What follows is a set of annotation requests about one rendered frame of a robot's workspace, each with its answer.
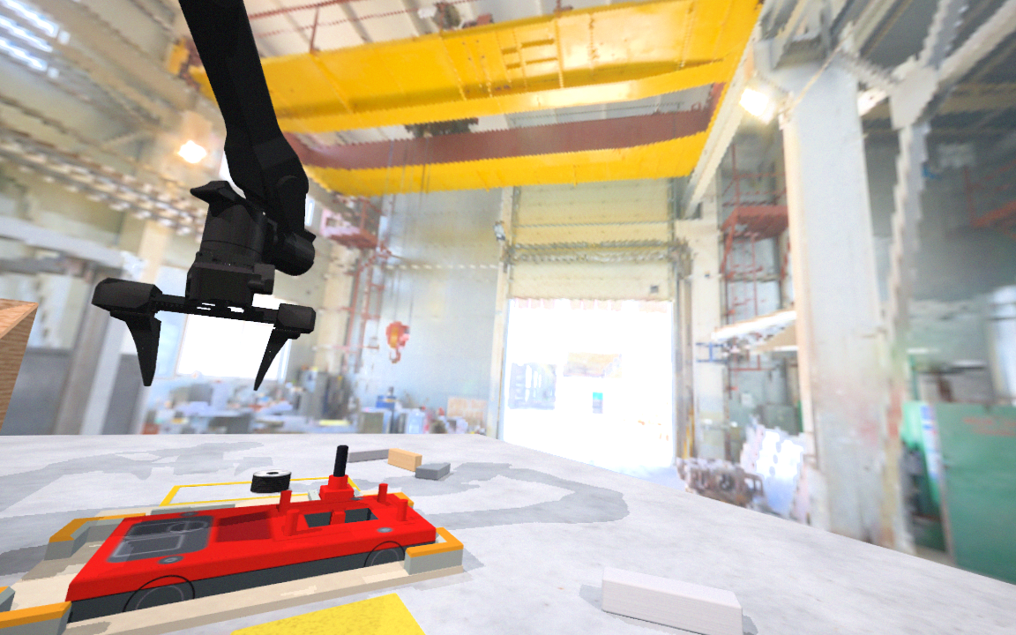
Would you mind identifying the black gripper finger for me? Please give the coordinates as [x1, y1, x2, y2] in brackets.
[253, 328, 301, 391]
[110, 310, 161, 386]

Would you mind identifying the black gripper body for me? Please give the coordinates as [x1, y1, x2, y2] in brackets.
[91, 241, 316, 333]

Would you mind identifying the black wheel with grey hub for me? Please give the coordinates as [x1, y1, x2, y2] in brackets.
[250, 469, 292, 494]

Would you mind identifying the white rectangular block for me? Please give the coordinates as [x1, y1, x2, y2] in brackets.
[601, 566, 743, 635]

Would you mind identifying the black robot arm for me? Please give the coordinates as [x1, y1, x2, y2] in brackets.
[177, 0, 316, 303]

